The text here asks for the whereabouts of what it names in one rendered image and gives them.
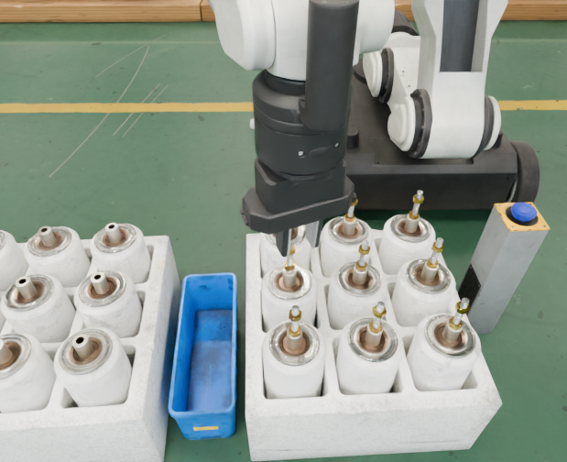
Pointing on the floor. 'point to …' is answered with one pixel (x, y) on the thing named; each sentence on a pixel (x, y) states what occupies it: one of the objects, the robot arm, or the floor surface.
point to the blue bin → (205, 357)
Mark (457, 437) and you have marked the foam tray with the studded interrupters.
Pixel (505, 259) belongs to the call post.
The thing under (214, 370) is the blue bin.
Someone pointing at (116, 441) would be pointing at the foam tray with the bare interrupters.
